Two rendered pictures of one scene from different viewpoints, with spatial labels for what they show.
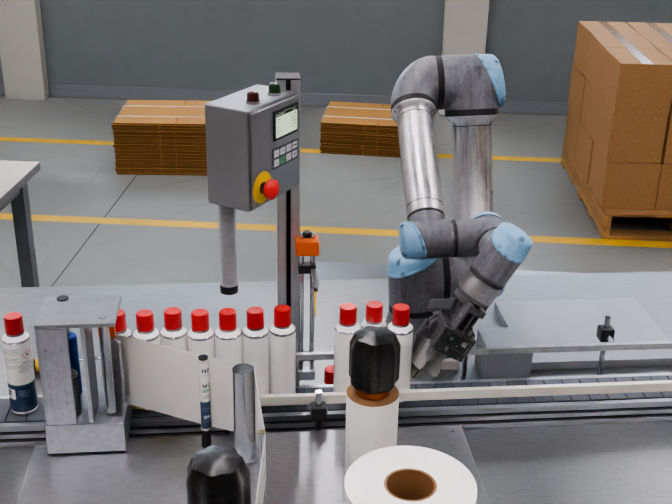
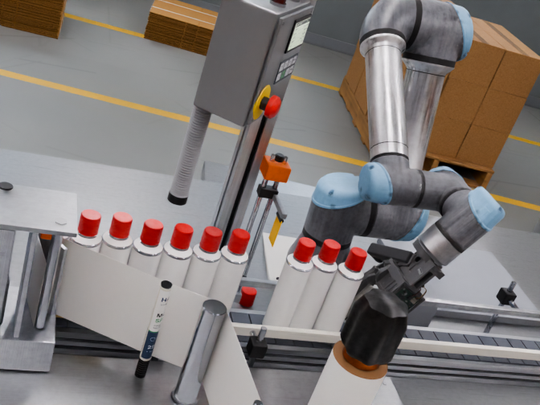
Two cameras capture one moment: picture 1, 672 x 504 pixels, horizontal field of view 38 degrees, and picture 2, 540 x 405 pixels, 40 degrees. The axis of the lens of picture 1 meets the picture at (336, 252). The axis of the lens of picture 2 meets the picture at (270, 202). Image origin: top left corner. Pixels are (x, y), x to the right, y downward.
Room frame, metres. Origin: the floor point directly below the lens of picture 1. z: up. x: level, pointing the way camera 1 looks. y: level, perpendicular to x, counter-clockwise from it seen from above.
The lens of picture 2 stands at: (0.57, 0.40, 1.74)
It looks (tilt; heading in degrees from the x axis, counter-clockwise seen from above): 27 degrees down; 343
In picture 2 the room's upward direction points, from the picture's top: 19 degrees clockwise
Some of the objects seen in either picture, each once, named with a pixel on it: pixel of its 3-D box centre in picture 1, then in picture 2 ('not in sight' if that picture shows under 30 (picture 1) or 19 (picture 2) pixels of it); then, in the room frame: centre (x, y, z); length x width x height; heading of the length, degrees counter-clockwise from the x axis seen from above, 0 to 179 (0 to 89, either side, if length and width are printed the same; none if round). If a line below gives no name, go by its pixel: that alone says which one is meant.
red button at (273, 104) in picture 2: (269, 189); (270, 105); (1.66, 0.12, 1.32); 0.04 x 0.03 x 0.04; 151
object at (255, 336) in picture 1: (255, 356); (198, 278); (1.64, 0.15, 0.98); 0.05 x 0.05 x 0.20
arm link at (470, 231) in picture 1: (483, 236); (441, 192); (1.78, -0.29, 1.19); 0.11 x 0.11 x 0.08; 3
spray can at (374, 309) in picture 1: (372, 350); (314, 288); (1.68, -0.08, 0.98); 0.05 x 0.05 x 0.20
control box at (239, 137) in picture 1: (254, 146); (255, 53); (1.73, 0.15, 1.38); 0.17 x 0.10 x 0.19; 151
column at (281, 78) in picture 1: (288, 239); (247, 156); (1.80, 0.10, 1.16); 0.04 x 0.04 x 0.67; 6
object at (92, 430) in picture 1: (85, 372); (16, 276); (1.52, 0.45, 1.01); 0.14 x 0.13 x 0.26; 96
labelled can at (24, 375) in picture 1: (19, 363); not in sight; (1.60, 0.60, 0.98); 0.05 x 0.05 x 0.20
